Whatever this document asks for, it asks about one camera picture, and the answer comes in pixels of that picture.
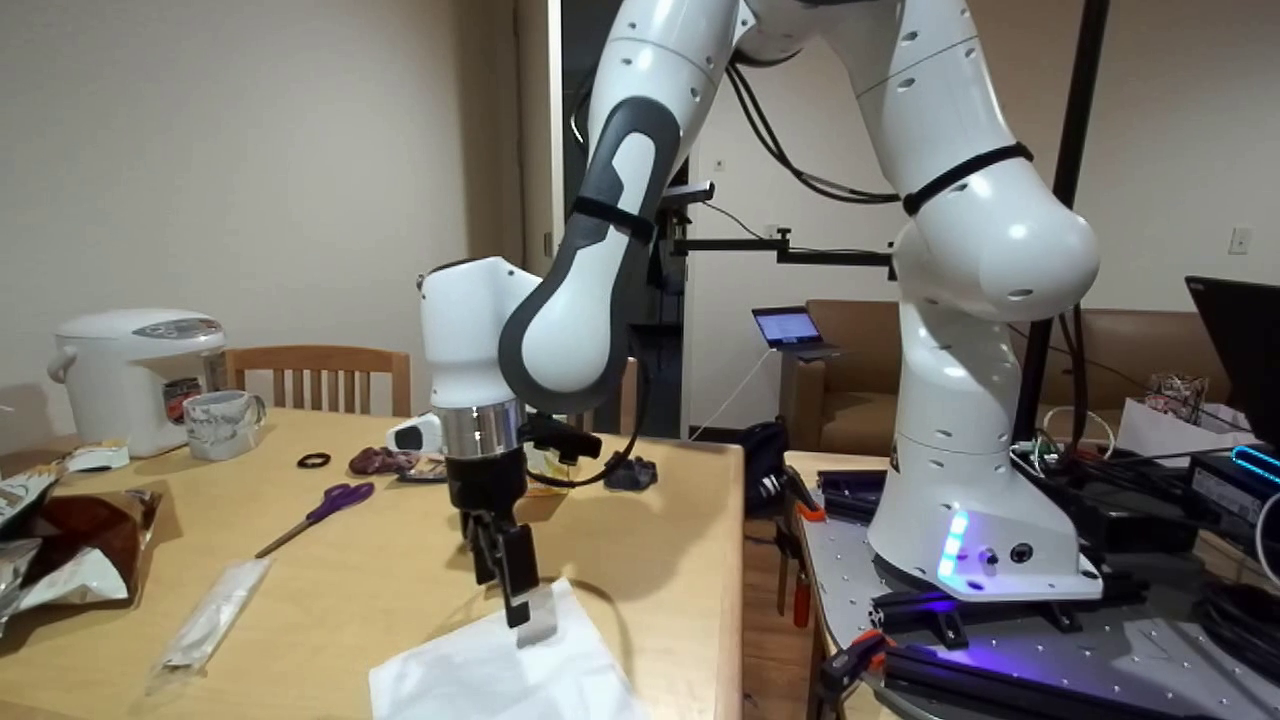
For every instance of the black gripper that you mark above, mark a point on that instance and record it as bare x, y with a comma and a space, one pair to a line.
485, 485

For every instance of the white cloth towel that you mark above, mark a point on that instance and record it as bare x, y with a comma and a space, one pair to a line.
493, 682

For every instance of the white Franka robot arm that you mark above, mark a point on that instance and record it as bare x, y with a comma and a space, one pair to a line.
986, 265

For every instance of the dark blue velvet scrunchie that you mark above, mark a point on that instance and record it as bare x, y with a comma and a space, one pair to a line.
629, 472

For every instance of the wooden chair with slatted back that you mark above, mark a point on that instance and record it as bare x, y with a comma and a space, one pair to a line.
314, 360

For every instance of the clear plastic packet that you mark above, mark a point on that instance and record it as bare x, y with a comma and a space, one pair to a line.
215, 618

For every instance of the small laptop with blue screen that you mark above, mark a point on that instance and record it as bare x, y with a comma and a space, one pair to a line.
791, 327

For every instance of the brown sofa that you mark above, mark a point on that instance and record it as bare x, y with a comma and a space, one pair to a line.
855, 386

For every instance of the brown snack bag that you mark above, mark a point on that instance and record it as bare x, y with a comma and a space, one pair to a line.
107, 525

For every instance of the white electric water boiler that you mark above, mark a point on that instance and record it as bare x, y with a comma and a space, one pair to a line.
124, 381

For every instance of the silver foil snack bag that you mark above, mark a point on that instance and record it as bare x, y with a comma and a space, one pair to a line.
64, 587

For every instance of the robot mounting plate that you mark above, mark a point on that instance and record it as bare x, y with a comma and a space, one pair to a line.
1064, 652

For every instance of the black vertical pole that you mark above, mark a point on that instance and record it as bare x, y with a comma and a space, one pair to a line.
1075, 94

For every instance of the black box with blue light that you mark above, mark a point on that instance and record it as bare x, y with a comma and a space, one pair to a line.
1259, 471

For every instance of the black laptop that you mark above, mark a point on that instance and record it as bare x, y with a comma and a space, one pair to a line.
1247, 352

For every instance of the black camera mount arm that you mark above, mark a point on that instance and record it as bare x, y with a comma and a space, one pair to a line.
800, 250

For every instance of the white wall outlet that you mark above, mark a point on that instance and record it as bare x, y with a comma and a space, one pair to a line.
1237, 242

